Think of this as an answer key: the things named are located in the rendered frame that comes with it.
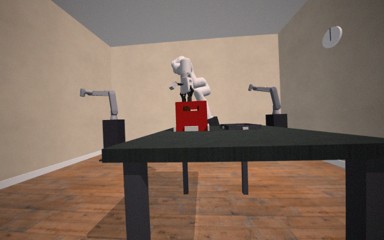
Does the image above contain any red divided crate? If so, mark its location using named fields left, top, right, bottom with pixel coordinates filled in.
left=175, top=100, right=208, bottom=132

